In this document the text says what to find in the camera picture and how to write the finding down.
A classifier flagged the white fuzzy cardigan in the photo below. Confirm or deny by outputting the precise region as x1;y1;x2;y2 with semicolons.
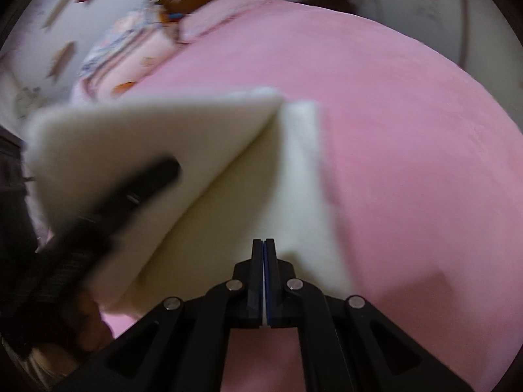
24;89;354;317

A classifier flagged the folded floral quilt stack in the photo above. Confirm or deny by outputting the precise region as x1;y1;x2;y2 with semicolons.
75;5;183;101

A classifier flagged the pink bed sheet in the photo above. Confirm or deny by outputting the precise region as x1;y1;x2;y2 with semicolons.
69;0;520;392

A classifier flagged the pink pillow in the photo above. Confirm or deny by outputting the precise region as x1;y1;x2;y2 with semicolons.
178;0;265;43

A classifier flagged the floral sliding wardrobe door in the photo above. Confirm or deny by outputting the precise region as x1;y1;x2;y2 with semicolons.
349;0;522;125

